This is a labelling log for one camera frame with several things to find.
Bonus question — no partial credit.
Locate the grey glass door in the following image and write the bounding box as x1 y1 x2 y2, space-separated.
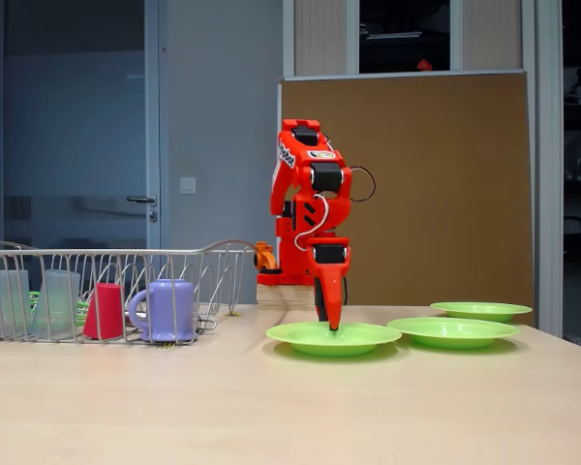
0 0 162 253

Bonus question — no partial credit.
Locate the metal wire dish rack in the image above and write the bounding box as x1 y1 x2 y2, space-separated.
0 237 258 346

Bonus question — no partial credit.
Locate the dark kettle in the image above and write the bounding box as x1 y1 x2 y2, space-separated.
564 215 581 254

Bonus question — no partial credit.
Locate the purple plastic mug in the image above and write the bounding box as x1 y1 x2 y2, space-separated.
128 279 199 344

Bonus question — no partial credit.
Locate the spiral bound notebook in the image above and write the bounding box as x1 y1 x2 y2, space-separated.
366 30 423 41

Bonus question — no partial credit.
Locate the brown cork board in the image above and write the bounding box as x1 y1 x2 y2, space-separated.
277 70 536 321

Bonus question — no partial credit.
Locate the orange table clamp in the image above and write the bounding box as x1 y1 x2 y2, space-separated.
252 241 278 273

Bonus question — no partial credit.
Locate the grey translucent plastic cup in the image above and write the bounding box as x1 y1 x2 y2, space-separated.
0 269 33 338
31 269 82 340

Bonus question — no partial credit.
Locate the green whisk metal handle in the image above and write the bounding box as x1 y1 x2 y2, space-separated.
28 289 218 335

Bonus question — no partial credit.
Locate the white gripper servo cable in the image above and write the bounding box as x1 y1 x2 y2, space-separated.
293 193 331 251

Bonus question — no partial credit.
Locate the green plastic plate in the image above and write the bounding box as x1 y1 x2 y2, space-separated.
264 321 403 357
430 301 534 324
385 317 521 350

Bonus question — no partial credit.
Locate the red plastic cup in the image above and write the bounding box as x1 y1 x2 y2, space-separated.
81 282 126 340

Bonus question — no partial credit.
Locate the wooden base block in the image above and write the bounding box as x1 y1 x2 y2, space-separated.
256 284 317 311

